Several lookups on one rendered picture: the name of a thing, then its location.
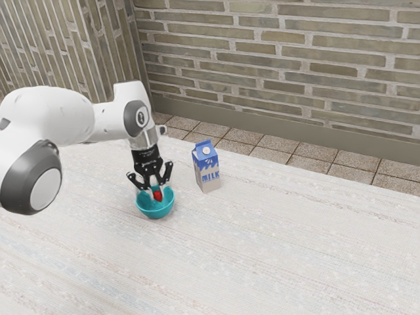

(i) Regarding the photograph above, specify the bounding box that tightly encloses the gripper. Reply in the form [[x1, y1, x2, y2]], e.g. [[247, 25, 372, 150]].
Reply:
[[126, 144, 175, 196]]

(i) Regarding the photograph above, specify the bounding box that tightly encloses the teal bowl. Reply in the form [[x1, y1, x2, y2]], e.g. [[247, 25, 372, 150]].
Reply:
[[135, 184, 176, 221]]

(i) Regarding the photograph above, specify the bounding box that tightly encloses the blue and white milk carton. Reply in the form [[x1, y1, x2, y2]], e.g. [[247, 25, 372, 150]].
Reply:
[[191, 140, 222, 194]]

